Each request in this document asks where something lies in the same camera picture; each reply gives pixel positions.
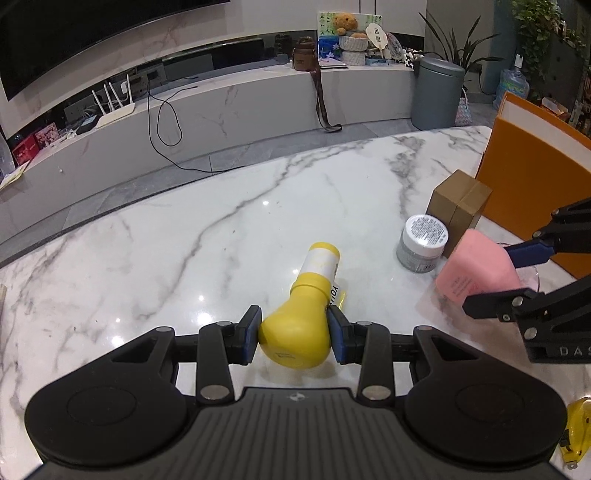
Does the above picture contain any white router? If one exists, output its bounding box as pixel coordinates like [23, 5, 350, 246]
[92, 74, 136, 127]

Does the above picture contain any red gift box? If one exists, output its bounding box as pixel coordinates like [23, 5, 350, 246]
[11, 136, 38, 165]

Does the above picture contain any pink pump bottle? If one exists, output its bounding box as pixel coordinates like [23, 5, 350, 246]
[434, 228, 522, 305]

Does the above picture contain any paper sheet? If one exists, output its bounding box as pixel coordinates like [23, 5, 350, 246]
[0, 161, 33, 191]

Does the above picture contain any yellow tape measure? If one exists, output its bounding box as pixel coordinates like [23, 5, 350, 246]
[558, 397, 591, 464]

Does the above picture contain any white round hand fan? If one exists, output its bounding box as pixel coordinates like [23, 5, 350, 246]
[365, 23, 389, 58]

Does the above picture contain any brown teddy bear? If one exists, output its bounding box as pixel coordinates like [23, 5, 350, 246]
[332, 13, 360, 36]

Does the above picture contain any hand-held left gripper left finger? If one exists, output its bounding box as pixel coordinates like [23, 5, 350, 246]
[108, 305, 263, 404]

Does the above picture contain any orange cardboard box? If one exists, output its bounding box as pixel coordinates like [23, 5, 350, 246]
[475, 91, 591, 280]

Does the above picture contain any grey pedal trash can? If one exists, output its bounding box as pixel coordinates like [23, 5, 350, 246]
[411, 55, 466, 131]

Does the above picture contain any blue water jug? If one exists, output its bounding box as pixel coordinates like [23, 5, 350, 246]
[494, 68, 531, 109]

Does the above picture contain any decorative plate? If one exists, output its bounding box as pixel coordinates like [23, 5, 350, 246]
[383, 32, 405, 58]

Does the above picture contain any brown cardboard cube box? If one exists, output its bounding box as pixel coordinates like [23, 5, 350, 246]
[426, 169, 492, 258]

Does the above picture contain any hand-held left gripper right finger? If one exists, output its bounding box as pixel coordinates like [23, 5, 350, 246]
[327, 305, 481, 404]

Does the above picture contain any brown leather bag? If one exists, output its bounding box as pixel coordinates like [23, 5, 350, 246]
[292, 37, 342, 132]

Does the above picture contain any pink floral gift box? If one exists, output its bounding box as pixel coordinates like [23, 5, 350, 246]
[34, 122, 61, 148]

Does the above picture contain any long-leaf potted plant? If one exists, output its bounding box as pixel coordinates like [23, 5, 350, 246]
[418, 11, 506, 93]

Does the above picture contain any blue floral box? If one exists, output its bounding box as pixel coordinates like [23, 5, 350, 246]
[318, 37, 342, 61]

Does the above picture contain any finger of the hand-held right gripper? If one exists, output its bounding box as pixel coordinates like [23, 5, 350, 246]
[462, 277, 591, 325]
[503, 198, 591, 269]

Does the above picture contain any black cable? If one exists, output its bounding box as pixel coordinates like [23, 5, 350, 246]
[147, 83, 213, 174]

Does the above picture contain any green leafy vine plant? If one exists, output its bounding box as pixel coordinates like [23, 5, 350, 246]
[510, 0, 591, 100]

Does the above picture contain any small grey jar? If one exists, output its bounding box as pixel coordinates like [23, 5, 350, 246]
[396, 215, 450, 274]

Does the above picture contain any woven handbag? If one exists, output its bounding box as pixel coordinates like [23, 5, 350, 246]
[455, 88, 472, 127]

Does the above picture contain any yellow bottle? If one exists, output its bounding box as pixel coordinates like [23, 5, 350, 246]
[257, 241, 345, 370]

